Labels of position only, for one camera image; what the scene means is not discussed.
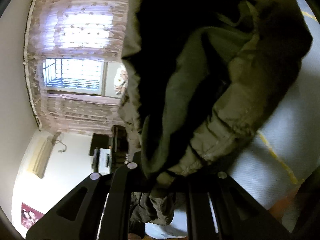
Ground dark olive hooded jacket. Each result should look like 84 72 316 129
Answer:
119 0 312 236

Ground white printer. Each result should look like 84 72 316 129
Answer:
92 148 112 176

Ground black computer monitor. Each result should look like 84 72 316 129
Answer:
89 133 111 156

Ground black computer desk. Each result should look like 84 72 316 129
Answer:
109 125 132 172

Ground left pink lace curtain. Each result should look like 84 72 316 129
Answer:
29 89 124 135

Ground pink lace curtain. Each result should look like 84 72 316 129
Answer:
29 89 124 135
23 0 133 63

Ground window with blue grille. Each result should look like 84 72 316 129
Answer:
42 59 107 96

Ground right pink lace curtain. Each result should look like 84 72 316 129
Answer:
23 0 133 63

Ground red wall poster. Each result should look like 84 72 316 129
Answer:
21 203 43 229

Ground white wall air conditioner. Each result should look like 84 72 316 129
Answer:
27 135 55 179

